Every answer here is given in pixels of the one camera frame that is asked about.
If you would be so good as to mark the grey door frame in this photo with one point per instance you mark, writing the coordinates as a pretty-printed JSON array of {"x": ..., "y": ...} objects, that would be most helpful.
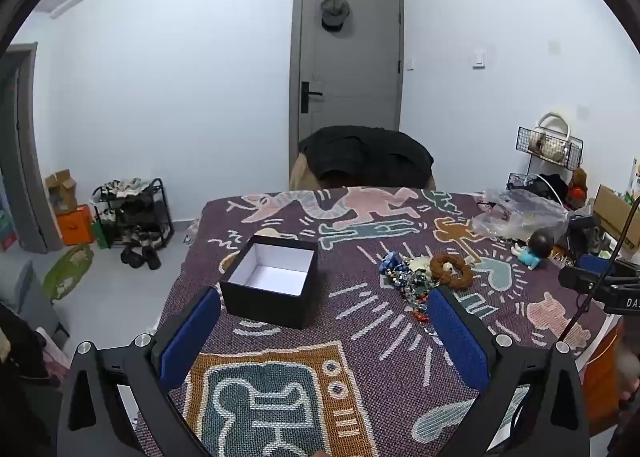
[{"x": 25, "y": 162}]

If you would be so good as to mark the black slippers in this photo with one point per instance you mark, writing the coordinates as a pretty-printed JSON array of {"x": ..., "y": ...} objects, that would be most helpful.
[{"x": 140, "y": 257}]

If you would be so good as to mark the black box white inside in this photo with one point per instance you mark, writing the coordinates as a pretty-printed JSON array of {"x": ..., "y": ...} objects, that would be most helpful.
[{"x": 270, "y": 307}]

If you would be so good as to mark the clear plastic bag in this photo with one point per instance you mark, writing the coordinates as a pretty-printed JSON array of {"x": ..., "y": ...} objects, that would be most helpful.
[{"x": 525, "y": 214}]

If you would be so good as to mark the pale sneakers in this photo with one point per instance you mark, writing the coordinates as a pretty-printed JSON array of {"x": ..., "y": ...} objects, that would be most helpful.
[{"x": 125, "y": 187}]

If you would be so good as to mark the orange box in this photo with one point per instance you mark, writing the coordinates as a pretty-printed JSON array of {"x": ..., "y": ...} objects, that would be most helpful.
[{"x": 75, "y": 227}]

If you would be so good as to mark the printed blanket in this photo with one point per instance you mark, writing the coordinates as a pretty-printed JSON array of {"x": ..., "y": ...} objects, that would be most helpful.
[{"x": 350, "y": 362}]

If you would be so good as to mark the green bag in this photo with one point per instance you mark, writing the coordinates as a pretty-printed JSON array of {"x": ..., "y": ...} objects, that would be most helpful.
[{"x": 100, "y": 234}]

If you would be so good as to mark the small open cardboard box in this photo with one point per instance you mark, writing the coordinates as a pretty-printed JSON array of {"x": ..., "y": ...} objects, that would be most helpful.
[{"x": 61, "y": 192}]

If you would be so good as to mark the grey cap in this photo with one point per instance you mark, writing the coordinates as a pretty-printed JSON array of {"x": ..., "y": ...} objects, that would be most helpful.
[{"x": 334, "y": 12}]

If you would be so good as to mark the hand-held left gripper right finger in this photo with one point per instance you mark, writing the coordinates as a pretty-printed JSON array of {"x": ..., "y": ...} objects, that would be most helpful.
[{"x": 457, "y": 337}]

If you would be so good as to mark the orange cloth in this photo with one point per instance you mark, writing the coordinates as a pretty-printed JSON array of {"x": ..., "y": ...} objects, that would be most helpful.
[{"x": 600, "y": 387}]

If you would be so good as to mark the brown plush toy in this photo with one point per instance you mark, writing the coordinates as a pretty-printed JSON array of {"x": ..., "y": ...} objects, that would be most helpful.
[{"x": 577, "y": 187}]

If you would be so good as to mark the large cardboard box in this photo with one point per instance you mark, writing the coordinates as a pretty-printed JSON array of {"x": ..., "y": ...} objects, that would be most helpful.
[{"x": 612, "y": 212}]

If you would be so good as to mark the pink cloth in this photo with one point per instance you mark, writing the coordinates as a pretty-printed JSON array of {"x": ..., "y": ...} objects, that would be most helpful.
[{"x": 52, "y": 352}]

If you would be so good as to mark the black device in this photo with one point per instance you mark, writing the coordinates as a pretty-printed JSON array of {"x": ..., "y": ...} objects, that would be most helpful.
[{"x": 582, "y": 237}]

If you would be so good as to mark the black shoe rack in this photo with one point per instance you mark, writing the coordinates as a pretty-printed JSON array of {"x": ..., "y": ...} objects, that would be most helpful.
[{"x": 145, "y": 217}]

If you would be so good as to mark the green floor mat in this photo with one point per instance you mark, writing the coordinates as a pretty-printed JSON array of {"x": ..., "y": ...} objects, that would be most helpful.
[{"x": 67, "y": 272}]

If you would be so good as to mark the dark cloth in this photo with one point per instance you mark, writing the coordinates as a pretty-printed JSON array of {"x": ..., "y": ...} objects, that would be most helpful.
[{"x": 20, "y": 387}]

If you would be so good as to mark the blue figurine black head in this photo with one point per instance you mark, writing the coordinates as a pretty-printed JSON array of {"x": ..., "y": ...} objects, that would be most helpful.
[{"x": 540, "y": 242}]

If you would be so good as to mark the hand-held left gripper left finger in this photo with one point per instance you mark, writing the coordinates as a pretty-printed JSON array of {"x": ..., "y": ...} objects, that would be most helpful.
[{"x": 190, "y": 342}]

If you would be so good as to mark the grey door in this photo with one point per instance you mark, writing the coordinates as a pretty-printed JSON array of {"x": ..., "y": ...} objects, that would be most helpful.
[{"x": 350, "y": 87}]

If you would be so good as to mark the white handbag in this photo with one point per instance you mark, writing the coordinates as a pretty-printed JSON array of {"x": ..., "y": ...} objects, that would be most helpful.
[{"x": 552, "y": 149}]

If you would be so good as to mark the white light switch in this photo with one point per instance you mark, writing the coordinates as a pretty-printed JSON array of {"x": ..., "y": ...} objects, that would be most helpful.
[{"x": 479, "y": 59}]

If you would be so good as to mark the small white wall switch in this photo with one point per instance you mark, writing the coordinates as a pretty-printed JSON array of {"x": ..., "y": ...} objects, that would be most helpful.
[{"x": 410, "y": 64}]

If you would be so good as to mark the black jacket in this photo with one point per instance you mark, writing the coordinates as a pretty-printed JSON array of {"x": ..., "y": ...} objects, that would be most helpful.
[{"x": 365, "y": 152}]

